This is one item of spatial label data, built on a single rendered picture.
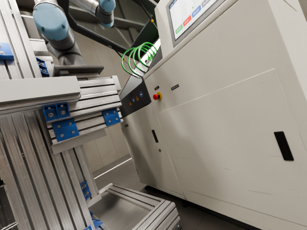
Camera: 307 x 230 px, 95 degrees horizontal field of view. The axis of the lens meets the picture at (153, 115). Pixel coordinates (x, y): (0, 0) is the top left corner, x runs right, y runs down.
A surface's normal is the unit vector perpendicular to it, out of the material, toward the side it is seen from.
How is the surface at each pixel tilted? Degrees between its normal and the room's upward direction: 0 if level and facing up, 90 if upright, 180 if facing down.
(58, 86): 90
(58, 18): 98
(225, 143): 90
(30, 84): 90
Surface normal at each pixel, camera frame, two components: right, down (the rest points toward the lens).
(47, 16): 0.29, 0.02
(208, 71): -0.77, 0.27
